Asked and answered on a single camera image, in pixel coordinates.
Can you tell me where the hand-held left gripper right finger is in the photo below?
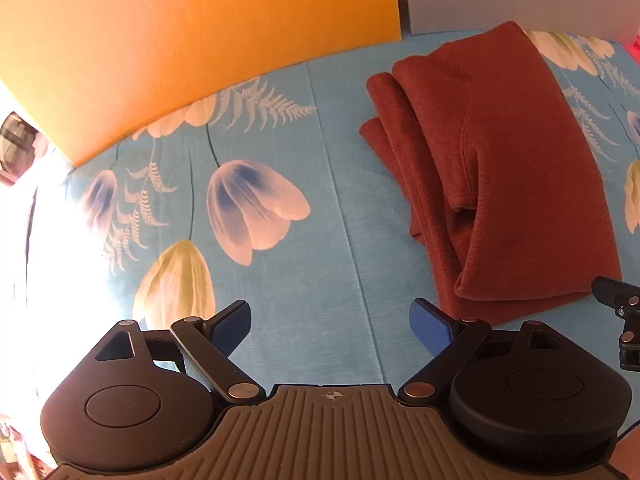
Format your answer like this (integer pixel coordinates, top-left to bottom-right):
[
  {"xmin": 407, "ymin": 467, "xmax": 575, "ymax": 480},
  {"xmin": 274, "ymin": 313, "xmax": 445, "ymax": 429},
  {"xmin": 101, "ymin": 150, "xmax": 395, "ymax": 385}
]
[{"xmin": 398, "ymin": 298, "xmax": 608, "ymax": 405}]

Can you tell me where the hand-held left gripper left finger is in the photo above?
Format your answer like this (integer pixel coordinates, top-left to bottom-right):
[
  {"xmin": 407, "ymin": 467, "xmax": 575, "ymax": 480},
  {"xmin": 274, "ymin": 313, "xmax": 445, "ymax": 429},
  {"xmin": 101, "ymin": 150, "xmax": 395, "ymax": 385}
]
[{"xmin": 93, "ymin": 300, "xmax": 267, "ymax": 406}]

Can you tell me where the blue floral bed sheet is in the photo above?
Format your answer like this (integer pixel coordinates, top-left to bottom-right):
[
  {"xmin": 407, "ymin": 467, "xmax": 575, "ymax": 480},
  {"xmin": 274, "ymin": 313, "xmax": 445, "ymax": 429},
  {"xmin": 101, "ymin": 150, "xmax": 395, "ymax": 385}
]
[{"xmin": 25, "ymin": 25, "xmax": 640, "ymax": 401}]

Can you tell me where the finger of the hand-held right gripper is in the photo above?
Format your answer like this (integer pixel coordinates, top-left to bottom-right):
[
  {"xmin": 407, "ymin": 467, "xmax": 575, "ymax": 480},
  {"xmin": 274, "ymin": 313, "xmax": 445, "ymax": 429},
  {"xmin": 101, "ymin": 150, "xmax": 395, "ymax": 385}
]
[
  {"xmin": 618, "ymin": 329, "xmax": 640, "ymax": 369},
  {"xmin": 591, "ymin": 276, "xmax": 640, "ymax": 322}
]

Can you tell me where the dark red sweater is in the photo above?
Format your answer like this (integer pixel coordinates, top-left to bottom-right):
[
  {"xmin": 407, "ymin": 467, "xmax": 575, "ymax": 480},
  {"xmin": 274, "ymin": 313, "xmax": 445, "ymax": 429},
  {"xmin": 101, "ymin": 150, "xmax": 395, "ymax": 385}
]
[{"xmin": 359, "ymin": 21, "xmax": 624, "ymax": 326}]

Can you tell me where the round mirror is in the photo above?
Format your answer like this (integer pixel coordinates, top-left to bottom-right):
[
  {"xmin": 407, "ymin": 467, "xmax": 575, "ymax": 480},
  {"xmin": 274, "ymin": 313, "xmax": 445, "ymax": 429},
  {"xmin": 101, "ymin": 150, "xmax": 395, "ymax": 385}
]
[{"xmin": 0, "ymin": 112, "xmax": 40, "ymax": 186}]

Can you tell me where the orange board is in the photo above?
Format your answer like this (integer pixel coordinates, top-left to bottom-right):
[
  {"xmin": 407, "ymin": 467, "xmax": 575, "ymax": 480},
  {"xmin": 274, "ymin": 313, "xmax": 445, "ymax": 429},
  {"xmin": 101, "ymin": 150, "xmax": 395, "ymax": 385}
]
[{"xmin": 0, "ymin": 0, "xmax": 404, "ymax": 168}]

